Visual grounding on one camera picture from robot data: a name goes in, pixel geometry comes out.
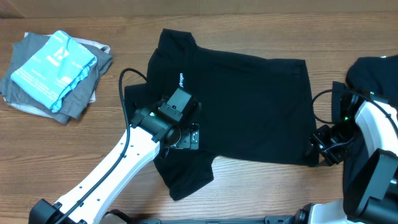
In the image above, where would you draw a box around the pile of black clothes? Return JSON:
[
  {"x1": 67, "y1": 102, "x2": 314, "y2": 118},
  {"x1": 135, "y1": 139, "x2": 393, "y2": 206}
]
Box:
[{"x1": 331, "y1": 55, "x2": 397, "y2": 192}]

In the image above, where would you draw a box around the black polo shirt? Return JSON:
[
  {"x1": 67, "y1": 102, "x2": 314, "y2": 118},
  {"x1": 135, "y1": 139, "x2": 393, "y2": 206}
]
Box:
[{"x1": 125, "y1": 29, "x2": 319, "y2": 201}]

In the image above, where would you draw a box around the folded dark grey shirt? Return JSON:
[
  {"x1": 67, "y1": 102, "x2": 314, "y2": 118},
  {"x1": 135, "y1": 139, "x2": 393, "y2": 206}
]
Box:
[{"x1": 0, "y1": 32, "x2": 114, "y2": 125}]

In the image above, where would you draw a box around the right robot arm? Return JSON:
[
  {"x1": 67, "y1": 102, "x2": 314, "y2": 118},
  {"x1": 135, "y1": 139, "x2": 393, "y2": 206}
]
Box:
[{"x1": 286, "y1": 90, "x2": 397, "y2": 223}]

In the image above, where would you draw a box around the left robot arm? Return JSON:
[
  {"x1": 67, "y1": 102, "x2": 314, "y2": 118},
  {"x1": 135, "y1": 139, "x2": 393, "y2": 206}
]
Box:
[{"x1": 28, "y1": 88, "x2": 201, "y2": 224}]

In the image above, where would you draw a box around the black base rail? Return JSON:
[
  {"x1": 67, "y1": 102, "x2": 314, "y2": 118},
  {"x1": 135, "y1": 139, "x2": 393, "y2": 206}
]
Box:
[{"x1": 102, "y1": 210, "x2": 299, "y2": 224}]

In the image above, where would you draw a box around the folded light blue shirt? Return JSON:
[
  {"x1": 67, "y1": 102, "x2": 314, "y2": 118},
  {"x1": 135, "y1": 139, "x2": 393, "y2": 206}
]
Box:
[{"x1": 11, "y1": 30, "x2": 97, "y2": 113}]

